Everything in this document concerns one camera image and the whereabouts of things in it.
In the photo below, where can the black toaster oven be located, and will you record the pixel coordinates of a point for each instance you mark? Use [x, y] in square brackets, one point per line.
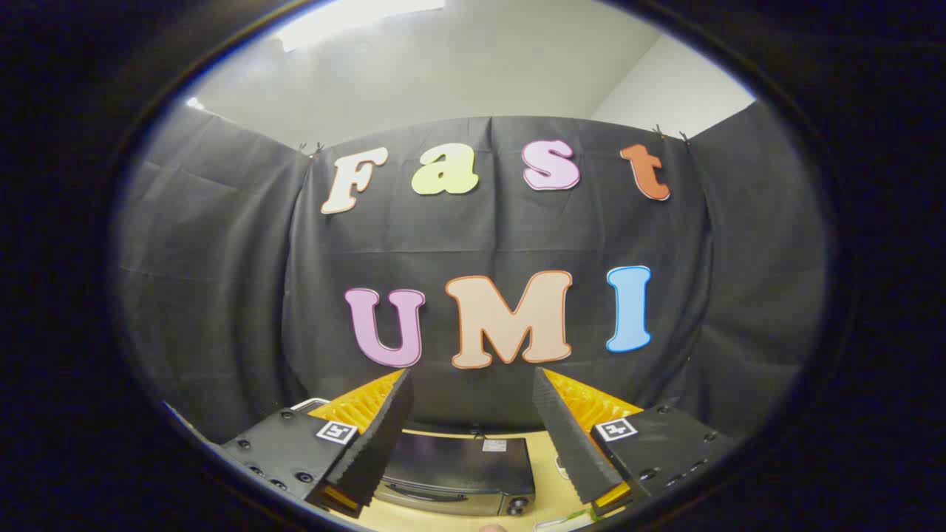
[458, 465]

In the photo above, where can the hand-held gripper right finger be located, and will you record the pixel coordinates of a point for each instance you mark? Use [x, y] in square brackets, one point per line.
[565, 443]

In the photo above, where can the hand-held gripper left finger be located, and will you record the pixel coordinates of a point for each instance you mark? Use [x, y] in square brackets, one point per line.
[384, 436]

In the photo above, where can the black backdrop cloth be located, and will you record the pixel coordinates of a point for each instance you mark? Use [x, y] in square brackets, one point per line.
[473, 236]

